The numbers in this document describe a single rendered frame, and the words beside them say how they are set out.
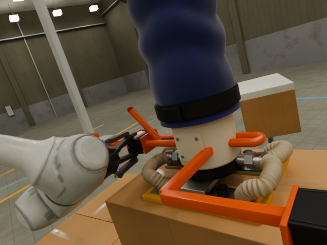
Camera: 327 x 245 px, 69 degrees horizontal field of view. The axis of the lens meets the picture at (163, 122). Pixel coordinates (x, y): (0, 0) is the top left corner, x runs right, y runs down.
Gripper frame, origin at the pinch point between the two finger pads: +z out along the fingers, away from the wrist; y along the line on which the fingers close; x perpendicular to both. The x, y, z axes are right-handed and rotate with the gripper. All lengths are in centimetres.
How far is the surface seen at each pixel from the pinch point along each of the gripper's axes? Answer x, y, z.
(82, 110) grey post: -293, 13, 183
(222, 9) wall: -301, -160, 979
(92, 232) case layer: -77, 65, 10
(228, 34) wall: -298, -61, 979
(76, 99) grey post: -293, -7, 180
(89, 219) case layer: -91, 65, 19
